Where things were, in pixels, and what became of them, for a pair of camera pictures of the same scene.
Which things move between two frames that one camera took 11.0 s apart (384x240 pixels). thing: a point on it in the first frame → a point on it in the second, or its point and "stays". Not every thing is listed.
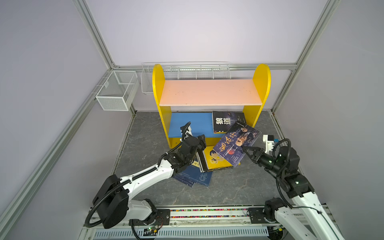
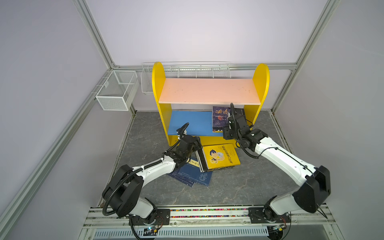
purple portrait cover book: [229, 146] → [220, 118]
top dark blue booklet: [193, 173] stays
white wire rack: [184, 70] stays
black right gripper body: [267, 161] → [229, 135]
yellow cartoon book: [208, 158] stays
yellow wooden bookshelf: [211, 106] stays
